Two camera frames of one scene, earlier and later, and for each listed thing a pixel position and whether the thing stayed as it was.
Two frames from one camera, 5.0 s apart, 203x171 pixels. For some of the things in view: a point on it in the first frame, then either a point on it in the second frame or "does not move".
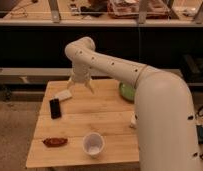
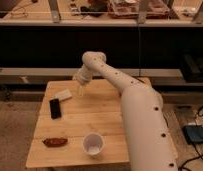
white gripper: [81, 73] to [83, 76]
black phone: [55, 108] does not move
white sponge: [63, 95] does not move
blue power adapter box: [202, 137] does not move
